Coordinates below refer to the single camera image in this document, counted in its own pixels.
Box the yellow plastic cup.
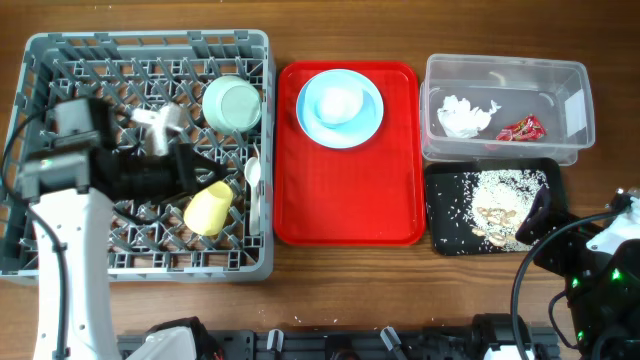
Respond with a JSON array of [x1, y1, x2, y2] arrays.
[[184, 181, 234, 236]]

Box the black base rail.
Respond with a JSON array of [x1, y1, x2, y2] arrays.
[[115, 325, 560, 360]]

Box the black tray bin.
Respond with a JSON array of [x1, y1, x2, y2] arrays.
[[425, 158, 568, 256]]

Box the white plastic spoon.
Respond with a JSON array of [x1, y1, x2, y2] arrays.
[[244, 157, 261, 236]]

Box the white tissue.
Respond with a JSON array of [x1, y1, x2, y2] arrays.
[[436, 95, 501, 139]]

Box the grey dishwasher rack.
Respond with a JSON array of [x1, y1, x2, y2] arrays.
[[6, 29, 276, 282]]

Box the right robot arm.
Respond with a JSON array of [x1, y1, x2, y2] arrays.
[[467, 188, 639, 359]]

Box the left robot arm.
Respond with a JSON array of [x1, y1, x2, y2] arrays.
[[9, 97, 227, 359]]

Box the light blue plate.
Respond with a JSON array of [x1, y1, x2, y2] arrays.
[[295, 75, 385, 149]]

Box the clear plastic bin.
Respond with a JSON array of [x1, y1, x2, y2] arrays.
[[420, 54, 596, 166]]

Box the spilled rice and shells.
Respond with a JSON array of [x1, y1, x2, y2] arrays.
[[427, 169, 548, 256]]

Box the red plastic tray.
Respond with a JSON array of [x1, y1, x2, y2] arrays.
[[272, 61, 426, 246]]

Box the green bowl with rice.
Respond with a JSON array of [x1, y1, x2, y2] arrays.
[[202, 75, 262, 135]]

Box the light blue bowl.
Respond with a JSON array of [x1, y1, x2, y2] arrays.
[[304, 69, 379, 128]]

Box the red snack wrapper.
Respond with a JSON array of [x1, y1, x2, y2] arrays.
[[496, 114, 547, 142]]

